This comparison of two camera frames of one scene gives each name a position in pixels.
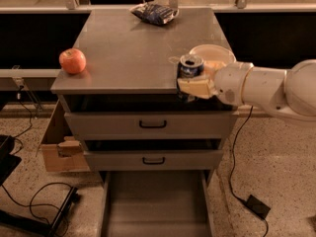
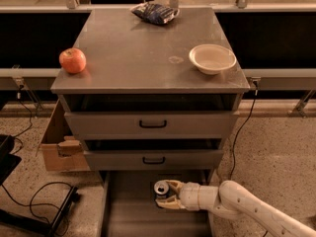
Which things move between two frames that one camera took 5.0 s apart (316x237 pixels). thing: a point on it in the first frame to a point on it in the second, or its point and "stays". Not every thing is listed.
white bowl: x=214 y=56 stays
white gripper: x=229 y=82 to x=189 y=196
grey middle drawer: x=150 y=155 stays
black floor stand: x=8 y=162 stays
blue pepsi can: x=190 y=66 to x=161 y=187
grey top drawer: x=148 y=117 stays
